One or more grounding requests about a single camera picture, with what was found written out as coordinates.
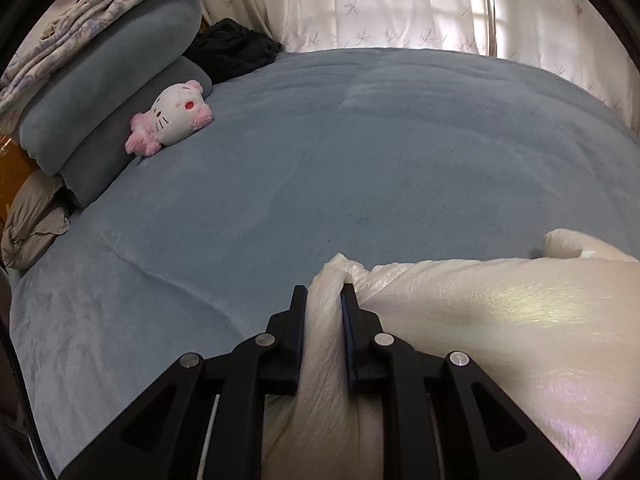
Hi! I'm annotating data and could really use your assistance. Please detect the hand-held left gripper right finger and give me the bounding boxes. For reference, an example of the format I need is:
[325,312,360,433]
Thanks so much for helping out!
[340,282,583,480]

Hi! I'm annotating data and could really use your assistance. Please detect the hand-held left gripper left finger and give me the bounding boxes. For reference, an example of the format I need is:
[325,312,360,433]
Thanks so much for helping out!
[57,285,308,480]

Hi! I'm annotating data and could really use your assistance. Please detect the white shiny puffer jacket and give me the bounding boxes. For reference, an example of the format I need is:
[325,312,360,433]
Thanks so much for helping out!
[260,229,640,480]

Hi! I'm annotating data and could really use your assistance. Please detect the pink white cat plush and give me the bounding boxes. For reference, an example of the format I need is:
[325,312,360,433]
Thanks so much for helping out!
[125,79,215,157]

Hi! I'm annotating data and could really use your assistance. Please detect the folded blue plush blanket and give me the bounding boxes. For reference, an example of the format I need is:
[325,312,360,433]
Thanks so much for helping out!
[20,0,203,177]
[60,56,213,209]

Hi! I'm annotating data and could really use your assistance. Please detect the black fuzzy cloth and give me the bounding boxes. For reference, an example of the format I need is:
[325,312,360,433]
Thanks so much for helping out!
[182,17,284,83]

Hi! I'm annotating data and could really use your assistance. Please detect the beige crumpled cloth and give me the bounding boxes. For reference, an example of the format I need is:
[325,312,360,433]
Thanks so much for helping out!
[0,169,71,271]

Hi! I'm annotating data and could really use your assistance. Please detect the brown wooden headboard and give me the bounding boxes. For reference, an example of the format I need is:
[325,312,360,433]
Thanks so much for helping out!
[0,135,36,231]

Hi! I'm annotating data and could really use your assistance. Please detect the white floral curtain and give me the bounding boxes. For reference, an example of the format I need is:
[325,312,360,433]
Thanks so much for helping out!
[192,0,496,56]
[487,0,640,136]

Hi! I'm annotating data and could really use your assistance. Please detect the purple floral folded blanket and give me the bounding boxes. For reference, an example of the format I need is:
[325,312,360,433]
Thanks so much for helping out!
[0,0,201,133]

